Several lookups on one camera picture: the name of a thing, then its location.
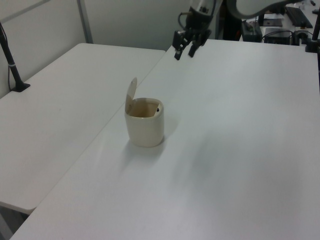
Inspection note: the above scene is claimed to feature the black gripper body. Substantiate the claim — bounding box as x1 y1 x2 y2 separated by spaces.
172 11 213 49

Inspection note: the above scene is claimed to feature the beige trash bin lid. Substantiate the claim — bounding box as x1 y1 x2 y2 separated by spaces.
124 76 139 115

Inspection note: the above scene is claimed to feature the beige trash bin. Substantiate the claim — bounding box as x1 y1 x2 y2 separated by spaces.
124 76 166 149

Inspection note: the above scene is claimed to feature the black electronic box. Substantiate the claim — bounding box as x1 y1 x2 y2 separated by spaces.
240 20 264 43

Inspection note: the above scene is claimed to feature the dark tablet device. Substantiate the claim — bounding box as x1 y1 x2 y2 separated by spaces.
262 18 285 28

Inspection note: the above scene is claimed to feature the black keyboard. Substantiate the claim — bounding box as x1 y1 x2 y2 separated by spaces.
284 5 314 29

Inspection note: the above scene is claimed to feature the white side table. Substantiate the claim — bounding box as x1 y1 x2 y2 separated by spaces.
0 42 167 215

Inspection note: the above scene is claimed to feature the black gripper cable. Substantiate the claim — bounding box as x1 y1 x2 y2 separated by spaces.
177 11 189 31

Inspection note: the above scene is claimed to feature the grey metal partition post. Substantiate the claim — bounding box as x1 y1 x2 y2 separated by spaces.
75 0 94 45

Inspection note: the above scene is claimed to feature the black camera stand with clamp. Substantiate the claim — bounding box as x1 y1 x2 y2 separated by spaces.
304 13 320 54

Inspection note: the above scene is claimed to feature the black camera stand with base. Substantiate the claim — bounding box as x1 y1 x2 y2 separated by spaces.
0 21 32 93

